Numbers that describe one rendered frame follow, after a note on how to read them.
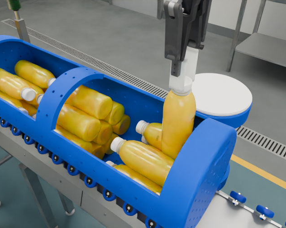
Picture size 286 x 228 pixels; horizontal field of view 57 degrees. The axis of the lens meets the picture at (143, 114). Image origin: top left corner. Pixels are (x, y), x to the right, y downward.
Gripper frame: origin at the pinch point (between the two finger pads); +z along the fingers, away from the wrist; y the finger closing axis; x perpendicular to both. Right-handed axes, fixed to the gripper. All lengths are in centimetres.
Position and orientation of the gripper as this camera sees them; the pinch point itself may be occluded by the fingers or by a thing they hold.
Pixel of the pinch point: (183, 69)
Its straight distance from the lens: 52.2
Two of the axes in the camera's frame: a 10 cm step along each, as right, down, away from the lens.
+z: 0.0, 7.7, 6.4
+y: 5.8, -5.2, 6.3
